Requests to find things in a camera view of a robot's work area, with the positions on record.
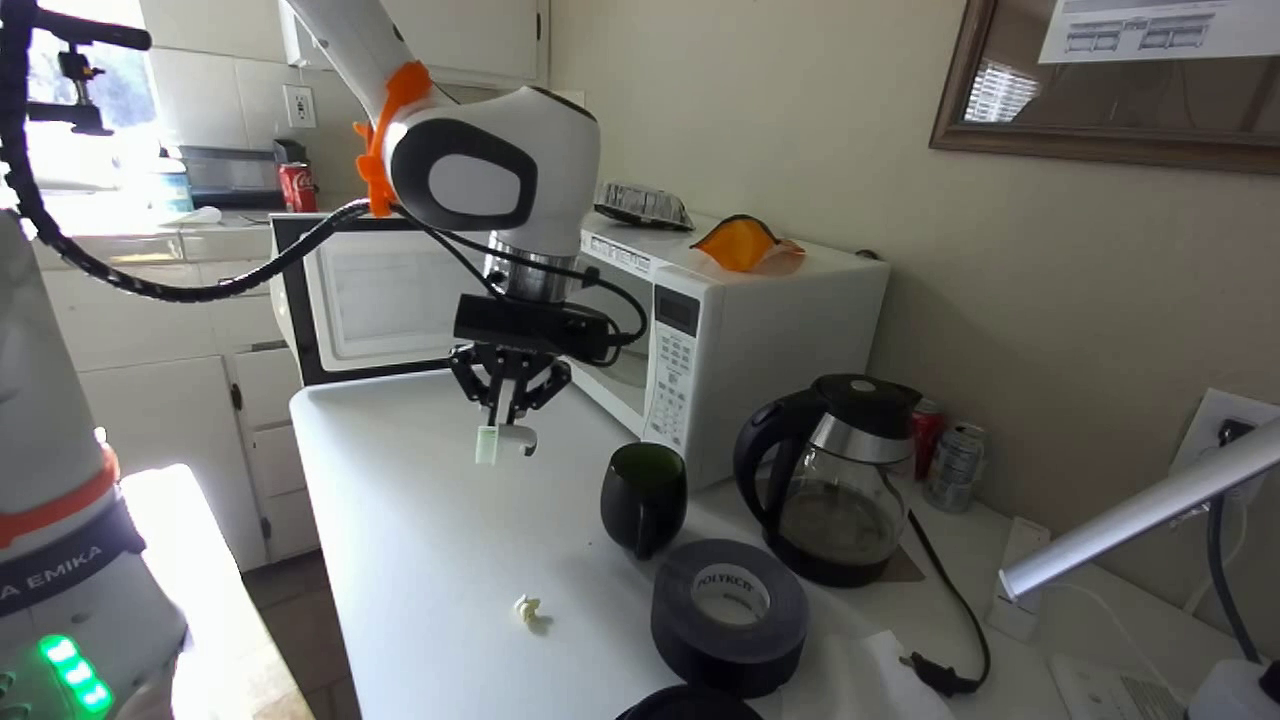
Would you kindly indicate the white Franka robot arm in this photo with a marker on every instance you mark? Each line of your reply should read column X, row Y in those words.
column 520, row 147

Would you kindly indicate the brown wooden picture frame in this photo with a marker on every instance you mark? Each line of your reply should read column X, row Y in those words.
column 1106, row 140

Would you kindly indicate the small white crumpled scrap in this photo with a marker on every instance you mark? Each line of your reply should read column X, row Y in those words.
column 530, row 615

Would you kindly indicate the white wall outlet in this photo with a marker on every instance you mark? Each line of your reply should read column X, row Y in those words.
column 1204, row 417

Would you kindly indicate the silver soda can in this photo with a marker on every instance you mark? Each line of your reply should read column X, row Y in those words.
column 958, row 468

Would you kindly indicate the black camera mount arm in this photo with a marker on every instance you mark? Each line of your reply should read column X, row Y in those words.
column 64, row 26

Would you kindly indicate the black glass electric kettle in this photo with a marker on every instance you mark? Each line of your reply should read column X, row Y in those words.
column 833, row 521

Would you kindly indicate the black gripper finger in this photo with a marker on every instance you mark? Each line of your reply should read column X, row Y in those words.
column 476, row 385
column 540, row 385

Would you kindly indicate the white kitchen cabinet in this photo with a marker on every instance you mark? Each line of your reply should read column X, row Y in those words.
column 146, row 345

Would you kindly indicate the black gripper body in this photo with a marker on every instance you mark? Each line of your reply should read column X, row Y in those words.
column 533, row 327

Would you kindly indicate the black round lid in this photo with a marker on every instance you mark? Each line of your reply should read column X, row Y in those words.
column 687, row 706

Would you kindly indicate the black mug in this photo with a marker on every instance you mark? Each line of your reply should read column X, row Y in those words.
column 641, row 501

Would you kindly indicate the orange plastic item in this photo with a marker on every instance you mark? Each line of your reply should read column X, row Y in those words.
column 742, row 244

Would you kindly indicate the white lamp bar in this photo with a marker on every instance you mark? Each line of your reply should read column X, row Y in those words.
column 1147, row 512

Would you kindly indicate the black countertop appliance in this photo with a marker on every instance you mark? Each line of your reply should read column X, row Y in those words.
column 232, row 176

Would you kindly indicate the white microwave oven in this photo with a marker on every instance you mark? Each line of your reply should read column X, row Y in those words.
column 774, row 333

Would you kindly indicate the red soda can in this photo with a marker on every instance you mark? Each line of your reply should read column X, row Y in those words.
column 927, row 447

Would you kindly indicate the white microwave door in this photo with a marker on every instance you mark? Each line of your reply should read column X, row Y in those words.
column 373, row 301

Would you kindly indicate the black duct tape roll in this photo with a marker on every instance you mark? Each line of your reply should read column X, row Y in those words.
column 694, row 634

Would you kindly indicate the white printed paper sheet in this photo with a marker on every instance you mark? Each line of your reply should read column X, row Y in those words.
column 1161, row 31

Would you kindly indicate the white spray bottle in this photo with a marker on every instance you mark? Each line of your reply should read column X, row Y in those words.
column 1242, row 692

